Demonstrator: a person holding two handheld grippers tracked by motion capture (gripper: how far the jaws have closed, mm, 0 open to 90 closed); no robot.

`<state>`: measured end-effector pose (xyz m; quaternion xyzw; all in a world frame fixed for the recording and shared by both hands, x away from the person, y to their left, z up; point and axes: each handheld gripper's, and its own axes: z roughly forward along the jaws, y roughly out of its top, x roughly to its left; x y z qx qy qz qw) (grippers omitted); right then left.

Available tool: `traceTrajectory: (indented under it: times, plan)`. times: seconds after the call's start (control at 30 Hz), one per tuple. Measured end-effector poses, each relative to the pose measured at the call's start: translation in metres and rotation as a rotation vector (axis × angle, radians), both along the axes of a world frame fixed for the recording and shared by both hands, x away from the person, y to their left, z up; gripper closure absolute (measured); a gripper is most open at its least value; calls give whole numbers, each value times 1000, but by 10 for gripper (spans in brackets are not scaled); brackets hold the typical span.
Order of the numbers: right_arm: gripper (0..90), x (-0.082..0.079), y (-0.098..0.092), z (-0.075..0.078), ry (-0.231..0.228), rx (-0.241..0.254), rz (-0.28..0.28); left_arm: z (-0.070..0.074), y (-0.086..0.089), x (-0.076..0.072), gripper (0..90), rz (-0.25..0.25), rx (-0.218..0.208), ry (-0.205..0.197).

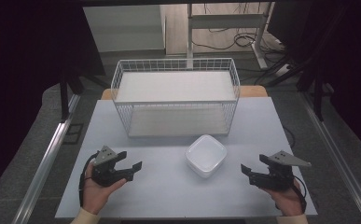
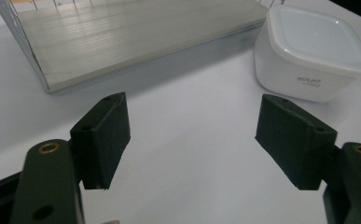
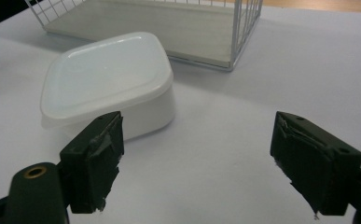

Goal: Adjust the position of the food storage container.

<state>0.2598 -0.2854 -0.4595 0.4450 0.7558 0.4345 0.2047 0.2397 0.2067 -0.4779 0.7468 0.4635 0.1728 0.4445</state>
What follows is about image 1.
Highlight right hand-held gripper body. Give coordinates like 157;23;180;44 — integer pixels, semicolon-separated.
248;150;312;191

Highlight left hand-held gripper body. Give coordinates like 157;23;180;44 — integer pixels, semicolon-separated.
90;145;134;188

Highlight person's right hand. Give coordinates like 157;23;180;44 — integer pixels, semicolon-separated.
261;179;305;217

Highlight person's left hand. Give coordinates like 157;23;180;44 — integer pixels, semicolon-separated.
81;161;129;216

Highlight dark floor socket cover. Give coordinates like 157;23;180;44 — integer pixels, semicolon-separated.
62;122;85;146

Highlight white square bowl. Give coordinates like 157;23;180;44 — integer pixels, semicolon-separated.
185;133;229;179

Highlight black stand leg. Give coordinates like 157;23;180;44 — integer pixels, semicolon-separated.
59;73;86;123
296;69;336;123

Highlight white power strip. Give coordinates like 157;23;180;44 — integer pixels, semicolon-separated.
273;63;292;77

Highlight black curtain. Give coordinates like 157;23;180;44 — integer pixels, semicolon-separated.
0;0;106;202
266;0;361;162

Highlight right hand-held gripper cable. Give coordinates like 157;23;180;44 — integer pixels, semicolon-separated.
274;175;309;214

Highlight hand-held gripper cable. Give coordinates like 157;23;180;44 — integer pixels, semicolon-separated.
274;175;309;214
77;153;99;208

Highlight left hand-held gripper cable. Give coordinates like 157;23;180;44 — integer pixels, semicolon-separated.
77;153;99;208

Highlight aluminium rail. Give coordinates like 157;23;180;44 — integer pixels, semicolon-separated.
299;92;361;224
11;93;82;224

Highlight white wire basket rack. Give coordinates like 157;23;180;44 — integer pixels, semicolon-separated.
110;57;242;138

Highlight black floor cables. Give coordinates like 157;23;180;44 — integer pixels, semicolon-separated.
190;28;284;53

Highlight white metal desk frame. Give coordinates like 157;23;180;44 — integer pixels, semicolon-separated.
186;2;274;70

